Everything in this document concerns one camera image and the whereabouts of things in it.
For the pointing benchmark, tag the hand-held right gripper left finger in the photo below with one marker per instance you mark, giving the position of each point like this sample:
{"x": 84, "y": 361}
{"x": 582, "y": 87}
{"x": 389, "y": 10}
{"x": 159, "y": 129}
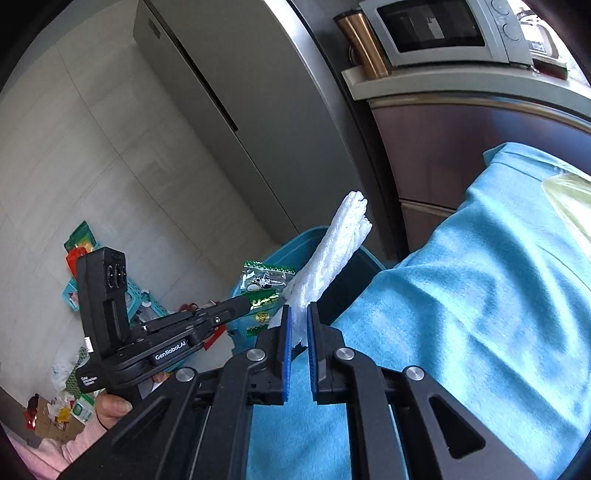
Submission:
{"x": 286, "y": 355}

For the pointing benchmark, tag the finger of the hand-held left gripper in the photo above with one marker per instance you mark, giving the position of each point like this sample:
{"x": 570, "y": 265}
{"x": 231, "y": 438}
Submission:
{"x": 226, "y": 311}

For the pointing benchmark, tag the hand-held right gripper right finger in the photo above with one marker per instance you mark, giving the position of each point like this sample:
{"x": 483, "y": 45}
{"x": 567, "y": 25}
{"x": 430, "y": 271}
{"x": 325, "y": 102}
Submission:
{"x": 315, "y": 360}

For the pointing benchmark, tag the green printed snack packet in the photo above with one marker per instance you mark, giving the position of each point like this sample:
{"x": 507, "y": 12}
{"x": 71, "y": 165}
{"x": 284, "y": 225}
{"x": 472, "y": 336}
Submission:
{"x": 263, "y": 277}

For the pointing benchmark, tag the blue plastic bin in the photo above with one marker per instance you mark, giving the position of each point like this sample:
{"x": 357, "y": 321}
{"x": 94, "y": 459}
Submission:
{"x": 295, "y": 244}

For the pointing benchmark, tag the white foam piece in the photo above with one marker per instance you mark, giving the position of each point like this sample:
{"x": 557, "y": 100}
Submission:
{"x": 332, "y": 244}

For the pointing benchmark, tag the person's left forearm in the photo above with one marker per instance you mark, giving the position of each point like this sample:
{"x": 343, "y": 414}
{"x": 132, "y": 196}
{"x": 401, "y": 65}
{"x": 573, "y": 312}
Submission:
{"x": 81, "y": 450}

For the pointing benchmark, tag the person's left hand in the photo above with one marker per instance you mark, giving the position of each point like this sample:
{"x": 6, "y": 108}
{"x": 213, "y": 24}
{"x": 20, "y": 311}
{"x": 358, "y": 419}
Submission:
{"x": 113, "y": 410}

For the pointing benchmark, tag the teal plastic basket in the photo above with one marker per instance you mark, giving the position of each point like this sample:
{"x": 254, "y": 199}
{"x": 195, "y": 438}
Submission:
{"x": 138, "y": 300}

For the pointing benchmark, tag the red packet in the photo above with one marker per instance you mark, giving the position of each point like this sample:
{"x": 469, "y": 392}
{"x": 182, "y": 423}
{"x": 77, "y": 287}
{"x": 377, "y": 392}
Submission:
{"x": 76, "y": 261}

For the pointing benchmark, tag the white plastic bag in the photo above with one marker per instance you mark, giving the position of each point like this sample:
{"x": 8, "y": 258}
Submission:
{"x": 69, "y": 369}

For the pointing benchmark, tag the green white pouch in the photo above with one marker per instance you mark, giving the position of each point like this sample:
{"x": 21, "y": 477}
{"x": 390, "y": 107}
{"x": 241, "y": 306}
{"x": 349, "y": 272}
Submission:
{"x": 82, "y": 410}

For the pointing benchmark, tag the cardboard box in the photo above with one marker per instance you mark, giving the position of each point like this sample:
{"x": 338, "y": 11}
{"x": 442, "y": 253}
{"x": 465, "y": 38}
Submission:
{"x": 51, "y": 420}

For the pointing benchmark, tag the blue floral blanket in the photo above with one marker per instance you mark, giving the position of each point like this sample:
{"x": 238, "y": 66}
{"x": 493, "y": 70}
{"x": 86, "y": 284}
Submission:
{"x": 461, "y": 300}

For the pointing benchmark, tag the silver refrigerator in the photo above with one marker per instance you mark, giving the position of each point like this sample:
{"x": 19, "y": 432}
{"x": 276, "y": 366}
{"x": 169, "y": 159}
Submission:
{"x": 277, "y": 115}

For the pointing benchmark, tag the kitchen counter cabinet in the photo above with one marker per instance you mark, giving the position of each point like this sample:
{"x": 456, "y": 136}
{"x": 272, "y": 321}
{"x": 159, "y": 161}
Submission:
{"x": 438, "y": 152}

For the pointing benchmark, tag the copper thermos flask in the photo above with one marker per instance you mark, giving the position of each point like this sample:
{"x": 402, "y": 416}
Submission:
{"x": 364, "y": 41}

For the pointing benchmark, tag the silver microwave oven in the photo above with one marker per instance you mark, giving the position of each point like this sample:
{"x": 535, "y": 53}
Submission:
{"x": 438, "y": 27}

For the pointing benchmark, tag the dark red tray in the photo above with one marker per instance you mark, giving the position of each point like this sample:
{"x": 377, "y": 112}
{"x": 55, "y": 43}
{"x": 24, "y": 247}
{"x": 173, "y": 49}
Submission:
{"x": 549, "y": 68}

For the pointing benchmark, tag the glass jug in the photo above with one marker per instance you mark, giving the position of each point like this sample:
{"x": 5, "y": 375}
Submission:
{"x": 538, "y": 34}

